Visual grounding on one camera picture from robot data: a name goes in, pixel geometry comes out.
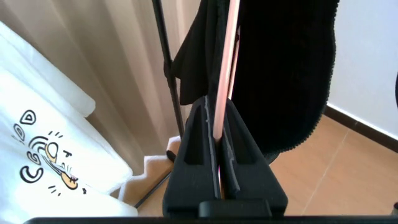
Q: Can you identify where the beige curtain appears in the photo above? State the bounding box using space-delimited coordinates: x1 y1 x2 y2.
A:
0 0 203 177

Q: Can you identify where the white printed t-shirt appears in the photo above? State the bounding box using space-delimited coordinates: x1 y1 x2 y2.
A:
0 21 139 218

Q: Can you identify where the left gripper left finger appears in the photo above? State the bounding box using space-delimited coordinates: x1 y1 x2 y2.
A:
162 95 221 218

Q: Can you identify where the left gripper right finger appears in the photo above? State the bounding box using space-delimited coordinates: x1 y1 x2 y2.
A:
217 98 289 218

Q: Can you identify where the pink clothes hanger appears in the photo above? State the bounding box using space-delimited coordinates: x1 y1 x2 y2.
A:
212 0 242 200

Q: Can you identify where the black clothes rack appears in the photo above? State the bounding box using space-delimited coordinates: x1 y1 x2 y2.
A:
133 0 187 209

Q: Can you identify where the black garment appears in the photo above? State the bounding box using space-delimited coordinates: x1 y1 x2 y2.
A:
170 0 340 166

